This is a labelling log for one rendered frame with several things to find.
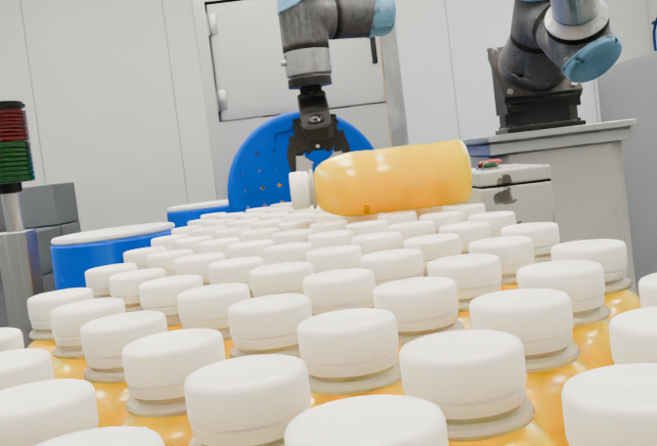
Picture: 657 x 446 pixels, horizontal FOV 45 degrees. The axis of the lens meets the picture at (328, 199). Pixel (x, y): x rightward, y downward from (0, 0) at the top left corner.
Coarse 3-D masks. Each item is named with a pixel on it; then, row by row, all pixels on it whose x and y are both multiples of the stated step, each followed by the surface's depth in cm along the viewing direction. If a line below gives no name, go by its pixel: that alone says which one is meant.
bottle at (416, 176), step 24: (432, 144) 79; (456, 144) 79; (336, 168) 78; (360, 168) 77; (384, 168) 77; (408, 168) 77; (432, 168) 77; (456, 168) 77; (312, 192) 78; (336, 192) 77; (360, 192) 77; (384, 192) 77; (408, 192) 78; (432, 192) 78; (456, 192) 78
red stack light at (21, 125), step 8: (0, 112) 95; (8, 112) 95; (16, 112) 96; (24, 112) 97; (0, 120) 95; (8, 120) 95; (16, 120) 96; (24, 120) 97; (0, 128) 95; (8, 128) 95; (16, 128) 96; (24, 128) 97; (0, 136) 95; (8, 136) 95; (16, 136) 96; (24, 136) 97
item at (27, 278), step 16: (0, 240) 96; (16, 240) 96; (32, 240) 98; (0, 256) 96; (16, 256) 96; (32, 256) 98; (16, 272) 97; (32, 272) 97; (16, 288) 97; (32, 288) 97; (16, 304) 97; (16, 320) 97
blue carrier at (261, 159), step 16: (288, 112) 140; (256, 128) 140; (272, 128) 140; (288, 128) 140; (352, 128) 140; (256, 144) 140; (272, 144) 140; (352, 144) 140; (368, 144) 140; (240, 160) 140; (256, 160) 140; (272, 160) 140; (320, 160) 140; (240, 176) 140; (256, 176) 140; (272, 176) 140; (288, 176) 140; (240, 192) 140; (256, 192) 140; (272, 192) 140; (288, 192) 140; (240, 208) 140
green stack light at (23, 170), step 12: (0, 144) 95; (12, 144) 95; (24, 144) 97; (0, 156) 95; (12, 156) 95; (24, 156) 96; (0, 168) 95; (12, 168) 95; (24, 168) 96; (0, 180) 95; (12, 180) 95; (24, 180) 96
